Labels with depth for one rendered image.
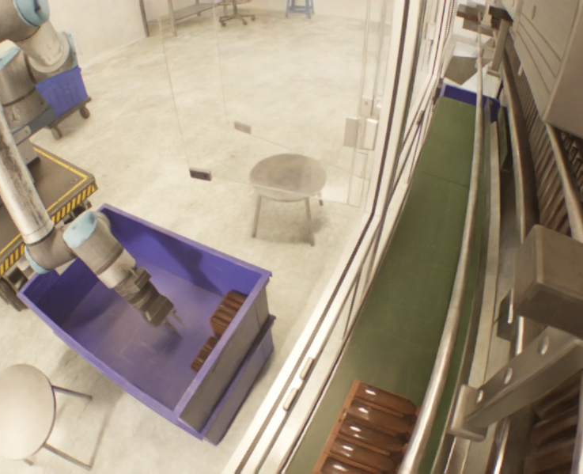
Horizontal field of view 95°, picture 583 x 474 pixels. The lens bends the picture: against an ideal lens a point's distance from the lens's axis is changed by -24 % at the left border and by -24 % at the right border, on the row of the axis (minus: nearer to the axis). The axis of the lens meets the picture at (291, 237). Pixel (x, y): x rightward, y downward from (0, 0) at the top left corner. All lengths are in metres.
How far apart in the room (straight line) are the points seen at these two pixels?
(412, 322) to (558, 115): 0.32
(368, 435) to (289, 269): 1.07
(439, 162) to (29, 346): 1.54
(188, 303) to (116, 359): 0.27
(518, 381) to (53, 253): 0.90
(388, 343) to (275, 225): 1.13
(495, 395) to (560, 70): 0.22
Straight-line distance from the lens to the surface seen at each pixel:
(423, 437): 0.26
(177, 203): 1.72
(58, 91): 2.76
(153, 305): 0.85
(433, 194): 0.70
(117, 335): 1.09
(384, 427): 0.36
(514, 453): 0.26
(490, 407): 0.24
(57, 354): 1.47
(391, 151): 0.63
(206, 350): 0.94
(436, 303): 0.52
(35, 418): 1.10
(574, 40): 0.28
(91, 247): 0.78
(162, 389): 0.97
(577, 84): 0.29
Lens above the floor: 1.09
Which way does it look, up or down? 48 degrees down
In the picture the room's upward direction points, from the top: 1 degrees counter-clockwise
